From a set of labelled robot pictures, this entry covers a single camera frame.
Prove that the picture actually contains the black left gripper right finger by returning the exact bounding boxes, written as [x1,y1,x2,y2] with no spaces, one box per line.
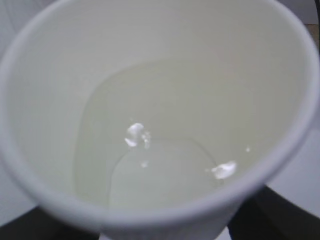
[227,186,320,240]

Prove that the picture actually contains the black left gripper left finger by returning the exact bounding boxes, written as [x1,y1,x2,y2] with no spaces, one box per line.
[0,207,100,240]

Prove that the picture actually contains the white paper cup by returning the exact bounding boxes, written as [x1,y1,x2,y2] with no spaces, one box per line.
[0,0,320,240]

